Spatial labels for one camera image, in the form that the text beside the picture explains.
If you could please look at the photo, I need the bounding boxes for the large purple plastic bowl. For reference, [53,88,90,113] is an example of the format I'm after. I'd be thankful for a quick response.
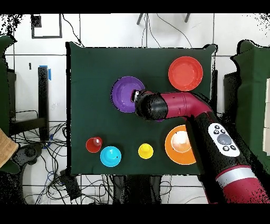
[110,76,146,114]

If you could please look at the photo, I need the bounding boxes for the dark green tablecloth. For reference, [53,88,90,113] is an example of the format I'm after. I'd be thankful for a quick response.
[66,41,218,176]

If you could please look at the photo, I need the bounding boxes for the orange shallow plastic bowl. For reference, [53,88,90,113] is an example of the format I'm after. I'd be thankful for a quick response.
[168,55,204,92]

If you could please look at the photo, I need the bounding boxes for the yellow plastic cup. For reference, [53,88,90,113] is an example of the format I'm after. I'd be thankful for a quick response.
[138,143,154,160]

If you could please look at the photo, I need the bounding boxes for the orange-red plastic cup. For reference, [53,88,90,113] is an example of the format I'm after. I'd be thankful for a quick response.
[85,136,103,153]

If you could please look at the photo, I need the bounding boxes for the small cyan plastic bowl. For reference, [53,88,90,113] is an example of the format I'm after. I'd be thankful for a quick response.
[100,146,122,168]

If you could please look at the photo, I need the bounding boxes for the large yellow plastic bowl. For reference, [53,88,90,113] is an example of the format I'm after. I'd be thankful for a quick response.
[165,124,197,166]

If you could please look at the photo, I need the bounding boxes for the black power strip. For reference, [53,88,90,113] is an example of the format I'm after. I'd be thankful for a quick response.
[59,169,82,200]

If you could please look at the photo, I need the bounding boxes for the green cloth side table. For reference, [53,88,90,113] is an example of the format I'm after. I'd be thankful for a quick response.
[228,40,270,179]
[0,34,21,174]

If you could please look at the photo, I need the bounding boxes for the white boxes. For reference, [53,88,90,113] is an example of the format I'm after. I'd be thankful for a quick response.
[262,77,270,157]

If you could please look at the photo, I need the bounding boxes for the thin black cable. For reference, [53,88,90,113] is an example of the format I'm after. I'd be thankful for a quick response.
[156,13,193,49]

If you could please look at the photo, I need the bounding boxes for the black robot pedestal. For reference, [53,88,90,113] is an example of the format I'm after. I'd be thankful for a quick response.
[112,174,163,204]

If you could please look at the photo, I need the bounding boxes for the black square frame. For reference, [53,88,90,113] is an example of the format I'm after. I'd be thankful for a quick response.
[31,14,63,39]

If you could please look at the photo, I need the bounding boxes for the black cable tangle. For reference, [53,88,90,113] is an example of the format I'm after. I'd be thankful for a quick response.
[10,121,113,204]

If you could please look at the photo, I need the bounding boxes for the black pedestal leg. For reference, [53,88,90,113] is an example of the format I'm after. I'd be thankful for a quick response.
[9,142,45,166]

